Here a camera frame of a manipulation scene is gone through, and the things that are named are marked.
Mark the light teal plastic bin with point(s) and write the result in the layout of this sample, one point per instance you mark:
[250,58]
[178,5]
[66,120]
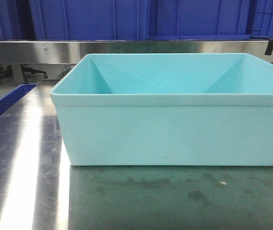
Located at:
[167,109]

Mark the blue plastic crate centre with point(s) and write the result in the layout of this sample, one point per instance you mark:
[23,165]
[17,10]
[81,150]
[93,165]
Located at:
[140,20]

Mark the blue plastic crate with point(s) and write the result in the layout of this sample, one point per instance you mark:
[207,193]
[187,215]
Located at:
[16,20]
[260,19]
[140,20]

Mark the black office chair base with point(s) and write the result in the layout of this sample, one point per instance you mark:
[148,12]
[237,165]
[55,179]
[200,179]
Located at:
[18,72]

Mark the black tape strip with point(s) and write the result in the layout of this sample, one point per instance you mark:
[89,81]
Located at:
[269,49]

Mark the blue plastic crate right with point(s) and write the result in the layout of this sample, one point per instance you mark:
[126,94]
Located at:
[260,19]

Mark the blue plastic crate left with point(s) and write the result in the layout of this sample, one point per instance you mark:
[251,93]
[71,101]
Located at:
[16,20]

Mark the stainless steel shelf rail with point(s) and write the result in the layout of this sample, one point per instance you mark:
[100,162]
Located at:
[71,52]

